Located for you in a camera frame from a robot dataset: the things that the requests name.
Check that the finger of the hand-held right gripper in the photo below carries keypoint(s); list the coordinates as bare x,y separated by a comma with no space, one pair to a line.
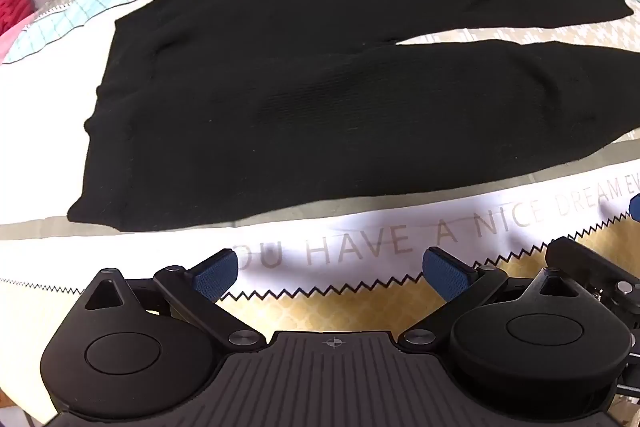
585,259
635,207

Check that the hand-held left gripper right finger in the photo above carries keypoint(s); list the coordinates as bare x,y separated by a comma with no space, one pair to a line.
442,274

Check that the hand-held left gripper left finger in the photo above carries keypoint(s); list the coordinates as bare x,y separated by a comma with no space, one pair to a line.
216,276

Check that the black pants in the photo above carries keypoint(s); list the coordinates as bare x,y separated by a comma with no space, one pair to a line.
300,107

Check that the printed bed sheet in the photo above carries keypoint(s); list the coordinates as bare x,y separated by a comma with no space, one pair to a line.
150,239

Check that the red cloth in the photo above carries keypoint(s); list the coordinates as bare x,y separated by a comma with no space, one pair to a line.
15,2

